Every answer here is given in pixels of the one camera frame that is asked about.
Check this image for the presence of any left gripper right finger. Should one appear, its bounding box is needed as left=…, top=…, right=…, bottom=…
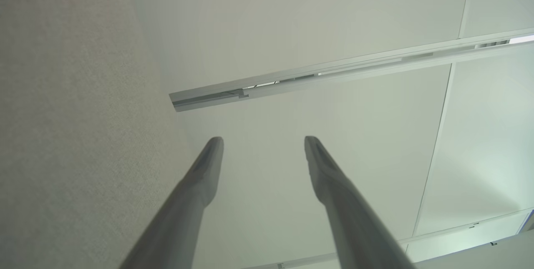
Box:
left=304, top=136, right=417, bottom=269

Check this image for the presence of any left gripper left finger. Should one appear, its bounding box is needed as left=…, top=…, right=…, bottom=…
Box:
left=120, top=136, right=224, bottom=269

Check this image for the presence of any white ceiling track rail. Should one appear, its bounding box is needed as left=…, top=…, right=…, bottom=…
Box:
left=169, top=28, right=534, bottom=113

